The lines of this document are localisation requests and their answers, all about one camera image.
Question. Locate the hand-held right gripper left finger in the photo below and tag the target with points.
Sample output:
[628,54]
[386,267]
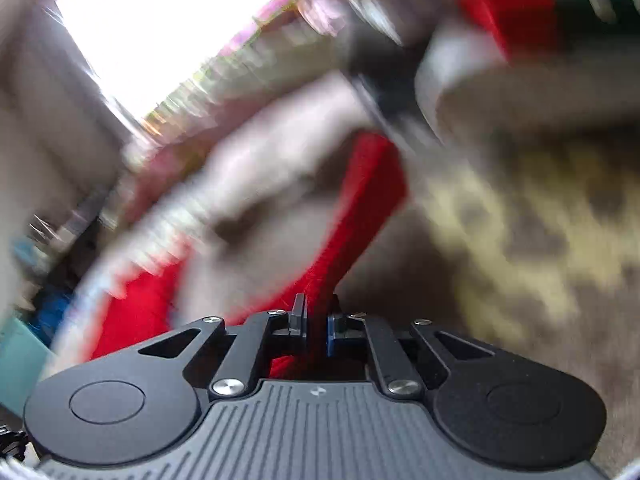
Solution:
[301,317]

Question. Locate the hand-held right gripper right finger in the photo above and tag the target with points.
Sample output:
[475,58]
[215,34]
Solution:
[332,332]

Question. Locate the red knitted garment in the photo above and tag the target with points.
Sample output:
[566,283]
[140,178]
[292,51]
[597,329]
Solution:
[360,210]

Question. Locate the person's left forearm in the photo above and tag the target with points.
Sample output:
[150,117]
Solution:
[260,160]

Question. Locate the pile of mixed clothes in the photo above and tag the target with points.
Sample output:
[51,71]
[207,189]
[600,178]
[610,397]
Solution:
[520,10]

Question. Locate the folded beige cloth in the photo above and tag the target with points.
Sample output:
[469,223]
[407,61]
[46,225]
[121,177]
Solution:
[540,100]

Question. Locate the cream patterned blanket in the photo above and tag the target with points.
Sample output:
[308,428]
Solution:
[540,210]

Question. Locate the bright window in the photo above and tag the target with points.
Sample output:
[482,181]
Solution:
[165,25]

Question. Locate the teal box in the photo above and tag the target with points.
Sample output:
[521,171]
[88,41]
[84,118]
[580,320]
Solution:
[20,360]

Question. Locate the beige curtain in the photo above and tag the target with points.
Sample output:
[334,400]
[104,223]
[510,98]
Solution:
[45,125]

